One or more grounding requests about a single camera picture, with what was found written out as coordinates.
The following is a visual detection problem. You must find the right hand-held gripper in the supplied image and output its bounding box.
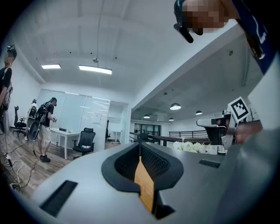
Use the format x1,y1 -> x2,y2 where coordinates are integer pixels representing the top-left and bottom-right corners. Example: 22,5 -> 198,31
220,96 -> 250,151

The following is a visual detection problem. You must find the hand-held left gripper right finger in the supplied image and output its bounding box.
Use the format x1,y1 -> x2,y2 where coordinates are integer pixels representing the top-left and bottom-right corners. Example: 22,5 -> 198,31
140,142 -> 185,220

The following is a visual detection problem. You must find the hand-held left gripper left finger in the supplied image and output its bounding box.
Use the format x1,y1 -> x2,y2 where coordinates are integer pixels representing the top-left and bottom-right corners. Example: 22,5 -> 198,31
101,142 -> 141,193

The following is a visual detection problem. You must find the person's right forearm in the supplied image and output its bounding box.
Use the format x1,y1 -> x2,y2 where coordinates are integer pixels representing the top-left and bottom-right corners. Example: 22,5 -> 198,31
235,121 -> 264,144

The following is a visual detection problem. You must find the white flower bunch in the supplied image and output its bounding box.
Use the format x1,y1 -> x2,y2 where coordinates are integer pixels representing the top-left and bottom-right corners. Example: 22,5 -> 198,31
173,140 -> 212,154

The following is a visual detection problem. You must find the black metal railing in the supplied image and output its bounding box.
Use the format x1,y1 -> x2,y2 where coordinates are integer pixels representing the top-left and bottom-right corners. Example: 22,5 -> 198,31
168,130 -> 209,140

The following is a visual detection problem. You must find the black mesh office chair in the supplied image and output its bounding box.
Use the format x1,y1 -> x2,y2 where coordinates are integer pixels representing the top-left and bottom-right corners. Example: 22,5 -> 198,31
72,127 -> 96,157
12,105 -> 27,137

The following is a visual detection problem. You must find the white office table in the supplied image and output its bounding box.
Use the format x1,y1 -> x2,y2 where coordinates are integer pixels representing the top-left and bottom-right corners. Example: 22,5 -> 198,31
49,128 -> 81,161

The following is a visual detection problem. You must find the person's head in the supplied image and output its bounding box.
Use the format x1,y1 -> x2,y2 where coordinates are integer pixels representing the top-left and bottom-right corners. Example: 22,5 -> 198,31
181,0 -> 240,35

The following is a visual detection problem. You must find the rectangular ceiling light panel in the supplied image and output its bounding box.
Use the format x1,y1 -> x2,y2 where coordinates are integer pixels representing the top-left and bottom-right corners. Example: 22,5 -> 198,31
41,63 -> 62,70
78,64 -> 113,75

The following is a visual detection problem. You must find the white power strip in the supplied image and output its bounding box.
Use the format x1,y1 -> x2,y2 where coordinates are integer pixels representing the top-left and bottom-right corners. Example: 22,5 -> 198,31
3,153 -> 13,168

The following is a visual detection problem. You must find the glass partition wall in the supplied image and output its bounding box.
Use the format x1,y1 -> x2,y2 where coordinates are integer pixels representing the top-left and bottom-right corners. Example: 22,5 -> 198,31
36,88 -> 130,145

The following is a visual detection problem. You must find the black floor cable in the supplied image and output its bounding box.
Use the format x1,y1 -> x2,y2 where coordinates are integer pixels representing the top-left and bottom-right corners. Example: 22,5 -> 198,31
10,142 -> 48,190

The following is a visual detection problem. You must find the black head-worn camera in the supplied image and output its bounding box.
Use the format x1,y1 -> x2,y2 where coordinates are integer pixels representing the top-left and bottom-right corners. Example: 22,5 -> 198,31
173,0 -> 194,44

